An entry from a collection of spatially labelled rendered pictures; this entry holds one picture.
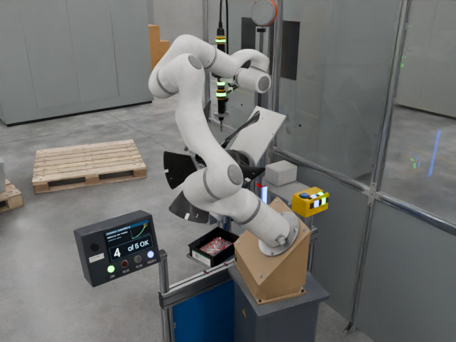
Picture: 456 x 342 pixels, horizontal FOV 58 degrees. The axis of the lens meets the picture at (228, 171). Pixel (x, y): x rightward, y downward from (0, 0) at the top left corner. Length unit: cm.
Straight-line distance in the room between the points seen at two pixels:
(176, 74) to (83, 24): 612
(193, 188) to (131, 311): 177
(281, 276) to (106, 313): 173
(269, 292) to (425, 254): 100
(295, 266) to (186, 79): 77
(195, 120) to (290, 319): 84
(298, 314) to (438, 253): 88
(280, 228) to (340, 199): 108
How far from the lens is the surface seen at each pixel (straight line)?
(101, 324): 299
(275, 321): 165
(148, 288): 319
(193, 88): 137
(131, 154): 520
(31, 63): 730
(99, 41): 756
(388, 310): 265
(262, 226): 148
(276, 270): 154
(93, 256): 150
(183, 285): 182
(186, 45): 152
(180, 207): 214
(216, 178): 130
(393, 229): 238
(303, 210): 205
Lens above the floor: 201
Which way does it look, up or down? 24 degrees down
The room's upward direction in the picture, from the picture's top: straight up
